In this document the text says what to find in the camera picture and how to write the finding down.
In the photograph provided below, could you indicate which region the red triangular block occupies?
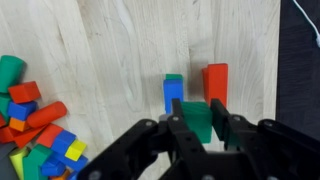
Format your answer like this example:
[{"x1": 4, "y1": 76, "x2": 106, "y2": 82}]
[{"x1": 14, "y1": 126, "x2": 46, "y2": 148}]

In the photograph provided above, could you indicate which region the white cable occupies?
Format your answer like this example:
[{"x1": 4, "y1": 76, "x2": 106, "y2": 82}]
[{"x1": 292, "y1": 0, "x2": 320, "y2": 48}]

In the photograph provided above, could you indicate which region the green cube block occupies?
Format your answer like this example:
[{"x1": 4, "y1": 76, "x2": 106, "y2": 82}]
[{"x1": 181, "y1": 102, "x2": 212, "y2": 143}]

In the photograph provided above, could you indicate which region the blue cube block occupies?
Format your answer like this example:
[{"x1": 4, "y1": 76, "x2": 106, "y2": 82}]
[{"x1": 7, "y1": 101, "x2": 37, "y2": 121}]

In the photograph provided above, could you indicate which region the orange long block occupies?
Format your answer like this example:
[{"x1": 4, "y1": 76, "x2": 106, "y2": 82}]
[{"x1": 202, "y1": 63, "x2": 228, "y2": 107}]

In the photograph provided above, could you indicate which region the red cylinder block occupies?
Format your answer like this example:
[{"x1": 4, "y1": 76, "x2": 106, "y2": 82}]
[{"x1": 27, "y1": 101, "x2": 67, "y2": 128}]

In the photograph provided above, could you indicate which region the red cube block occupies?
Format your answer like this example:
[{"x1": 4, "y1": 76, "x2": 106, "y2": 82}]
[{"x1": 8, "y1": 81, "x2": 41, "y2": 103}]

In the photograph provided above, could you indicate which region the green cylinder block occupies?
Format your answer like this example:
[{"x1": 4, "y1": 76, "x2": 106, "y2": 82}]
[{"x1": 0, "y1": 55, "x2": 24, "y2": 93}]

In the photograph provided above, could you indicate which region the yellow cube block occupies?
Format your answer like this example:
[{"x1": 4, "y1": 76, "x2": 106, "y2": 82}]
[{"x1": 65, "y1": 139, "x2": 87, "y2": 161}]

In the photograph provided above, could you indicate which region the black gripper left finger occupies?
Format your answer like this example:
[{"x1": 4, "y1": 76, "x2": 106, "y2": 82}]
[{"x1": 170, "y1": 98, "x2": 191, "y2": 140}]

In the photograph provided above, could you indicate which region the small blue block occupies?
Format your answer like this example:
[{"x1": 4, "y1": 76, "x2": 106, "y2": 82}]
[{"x1": 51, "y1": 130, "x2": 76, "y2": 154}]

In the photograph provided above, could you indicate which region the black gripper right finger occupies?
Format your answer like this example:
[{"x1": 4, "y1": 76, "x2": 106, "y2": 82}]
[{"x1": 210, "y1": 99, "x2": 230, "y2": 141}]

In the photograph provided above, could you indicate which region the blue rectangular block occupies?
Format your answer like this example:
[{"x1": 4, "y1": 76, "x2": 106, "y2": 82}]
[{"x1": 163, "y1": 79, "x2": 184, "y2": 114}]

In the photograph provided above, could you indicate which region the green block behind blue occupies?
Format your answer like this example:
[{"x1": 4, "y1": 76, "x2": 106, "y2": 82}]
[{"x1": 165, "y1": 74, "x2": 183, "y2": 80}]

